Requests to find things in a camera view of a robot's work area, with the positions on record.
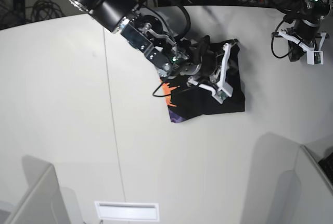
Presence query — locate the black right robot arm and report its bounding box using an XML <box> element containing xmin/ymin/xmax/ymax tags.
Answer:
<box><xmin>69</xmin><ymin>0</ymin><xmax>238</xmax><ymax>103</ymax></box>

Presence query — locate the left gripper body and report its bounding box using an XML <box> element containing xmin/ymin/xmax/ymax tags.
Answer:
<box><xmin>285</xmin><ymin>19</ymin><xmax>327</xmax><ymax>51</ymax></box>

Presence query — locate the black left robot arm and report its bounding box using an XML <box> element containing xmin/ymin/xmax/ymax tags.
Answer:
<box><xmin>271</xmin><ymin>0</ymin><xmax>332</xmax><ymax>65</ymax></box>

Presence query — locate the white partition panel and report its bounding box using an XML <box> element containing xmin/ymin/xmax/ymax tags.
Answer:
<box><xmin>1</xmin><ymin>164</ymin><xmax>71</xmax><ymax>223</ymax></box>
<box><xmin>271</xmin><ymin>146</ymin><xmax>332</xmax><ymax>223</ymax></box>

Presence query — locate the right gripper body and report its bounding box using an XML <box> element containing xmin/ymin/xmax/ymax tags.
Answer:
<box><xmin>179</xmin><ymin>36</ymin><xmax>238</xmax><ymax>96</ymax></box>

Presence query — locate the black keyboard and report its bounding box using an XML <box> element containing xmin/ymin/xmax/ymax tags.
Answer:
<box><xmin>319</xmin><ymin>153</ymin><xmax>333</xmax><ymax>182</ymax></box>

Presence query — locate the white partition panel left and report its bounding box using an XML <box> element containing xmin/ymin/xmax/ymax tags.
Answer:
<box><xmin>1</xmin><ymin>164</ymin><xmax>71</xmax><ymax>223</ymax></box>

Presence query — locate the coiled black cable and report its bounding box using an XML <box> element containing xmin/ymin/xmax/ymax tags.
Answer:
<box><xmin>30</xmin><ymin>0</ymin><xmax>66</xmax><ymax>22</ymax></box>

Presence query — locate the white partition panel right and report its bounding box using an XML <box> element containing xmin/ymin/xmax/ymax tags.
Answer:
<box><xmin>271</xmin><ymin>146</ymin><xmax>332</xmax><ymax>223</ymax></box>

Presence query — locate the black T-shirt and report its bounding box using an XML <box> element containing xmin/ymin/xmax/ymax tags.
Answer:
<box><xmin>157</xmin><ymin>35</ymin><xmax>245</xmax><ymax>123</ymax></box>

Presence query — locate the white table cable slot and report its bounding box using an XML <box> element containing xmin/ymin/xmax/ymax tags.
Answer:
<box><xmin>95</xmin><ymin>201</ymin><xmax>160</xmax><ymax>222</ymax></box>

